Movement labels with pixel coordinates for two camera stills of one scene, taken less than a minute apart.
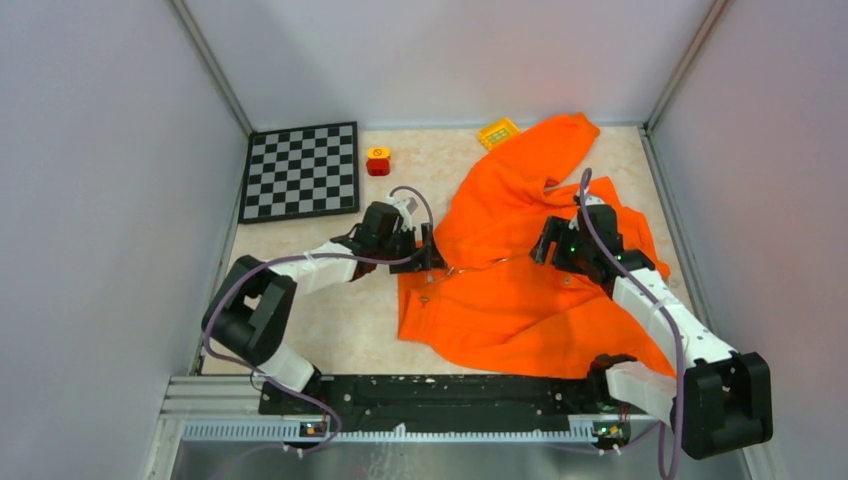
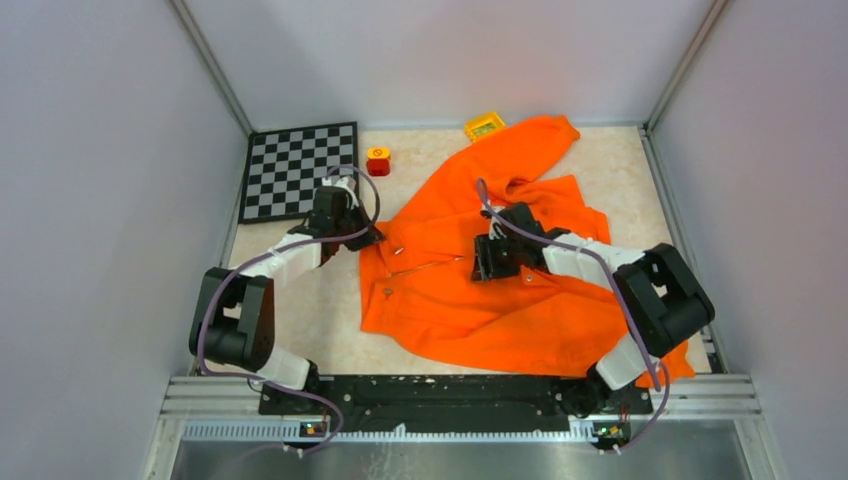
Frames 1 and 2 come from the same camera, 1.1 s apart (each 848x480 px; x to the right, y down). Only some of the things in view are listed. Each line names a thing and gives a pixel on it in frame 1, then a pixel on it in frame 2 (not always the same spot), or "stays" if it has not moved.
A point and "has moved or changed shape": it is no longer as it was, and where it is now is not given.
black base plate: x=368 y=404 stays
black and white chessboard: x=301 y=172 stays
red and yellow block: x=378 y=161 stays
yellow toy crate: x=497 y=132 → x=488 y=121
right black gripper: x=554 y=228 → x=487 y=268
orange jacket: x=491 y=301 has moved or changed shape
